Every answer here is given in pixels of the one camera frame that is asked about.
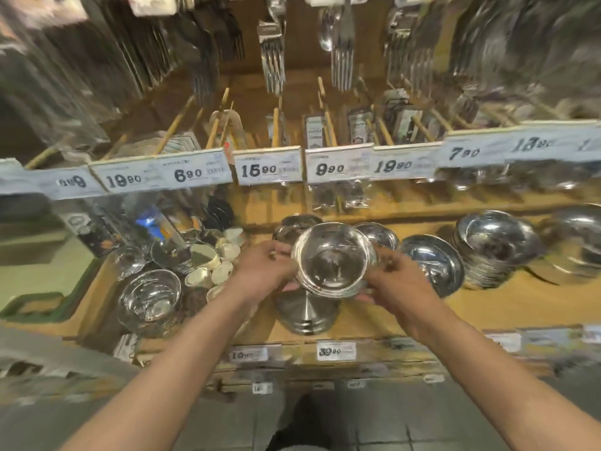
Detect row of hanging dark cutlery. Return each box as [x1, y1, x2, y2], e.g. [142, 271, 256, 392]
[0, 0, 246, 151]

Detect clear bag of dark pieces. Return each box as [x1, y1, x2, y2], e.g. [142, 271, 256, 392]
[307, 180, 372, 213]

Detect hanging fork and spoon pack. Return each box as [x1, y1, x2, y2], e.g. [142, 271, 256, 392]
[318, 0, 356, 92]

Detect upturned steel bowl stack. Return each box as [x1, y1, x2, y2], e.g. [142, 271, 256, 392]
[274, 290, 342, 337]

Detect row of white price labels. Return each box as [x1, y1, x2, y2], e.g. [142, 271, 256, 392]
[0, 119, 601, 202]

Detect small steel bowl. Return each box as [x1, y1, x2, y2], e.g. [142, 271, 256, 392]
[352, 222, 401, 252]
[272, 213, 325, 245]

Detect person's dark trouser leg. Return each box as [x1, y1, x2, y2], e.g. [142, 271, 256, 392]
[266, 393, 340, 451]

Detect nested shiny steel bowls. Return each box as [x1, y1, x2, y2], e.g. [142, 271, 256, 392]
[290, 222, 379, 299]

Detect person's right hand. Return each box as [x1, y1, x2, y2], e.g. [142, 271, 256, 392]
[355, 248, 445, 335]

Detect row of wooden display pegs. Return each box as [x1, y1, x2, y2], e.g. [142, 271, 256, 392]
[26, 77, 555, 170]

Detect small clear glass bowl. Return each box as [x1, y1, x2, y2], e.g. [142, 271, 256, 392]
[113, 246, 147, 280]

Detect clear glass with blue label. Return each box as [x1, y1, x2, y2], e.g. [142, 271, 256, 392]
[135, 205, 178, 246]

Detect group of small white cups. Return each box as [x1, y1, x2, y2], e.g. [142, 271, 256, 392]
[184, 227, 247, 302]

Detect large steel bowl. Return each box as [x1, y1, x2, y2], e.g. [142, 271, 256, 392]
[530, 204, 601, 285]

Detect stack of wide steel bowls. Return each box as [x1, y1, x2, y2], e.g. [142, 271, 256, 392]
[452, 210, 546, 290]

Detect row of hanging clear packs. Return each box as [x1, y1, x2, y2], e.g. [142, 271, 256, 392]
[445, 0, 601, 123]

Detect row of small shelf labels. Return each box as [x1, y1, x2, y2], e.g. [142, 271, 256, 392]
[229, 324, 601, 396]

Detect small carded utensil pack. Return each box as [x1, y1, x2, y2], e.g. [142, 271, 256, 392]
[304, 115, 328, 149]
[347, 108, 375, 146]
[382, 89, 424, 142]

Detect green plastic basket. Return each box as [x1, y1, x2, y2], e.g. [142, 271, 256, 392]
[0, 256, 103, 324]

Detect person's left forearm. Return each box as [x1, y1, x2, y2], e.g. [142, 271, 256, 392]
[60, 288, 262, 451]

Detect person's right forearm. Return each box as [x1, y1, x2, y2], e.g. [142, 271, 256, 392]
[399, 305, 601, 451]

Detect stack of clear glass bowls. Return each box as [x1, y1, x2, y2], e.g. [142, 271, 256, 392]
[117, 269, 182, 335]

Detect hanging pack of steel forks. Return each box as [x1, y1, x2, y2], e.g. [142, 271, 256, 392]
[257, 19, 287, 97]

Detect shallow steel dish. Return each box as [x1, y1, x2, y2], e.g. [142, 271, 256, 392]
[400, 234, 466, 299]

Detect person's left hand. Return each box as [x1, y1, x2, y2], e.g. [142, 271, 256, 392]
[233, 241, 302, 316]

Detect hanging steel cutlery pack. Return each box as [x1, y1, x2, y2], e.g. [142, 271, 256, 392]
[384, 8, 436, 86]

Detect black printed packet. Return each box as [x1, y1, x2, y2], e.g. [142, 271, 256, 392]
[60, 210, 121, 259]

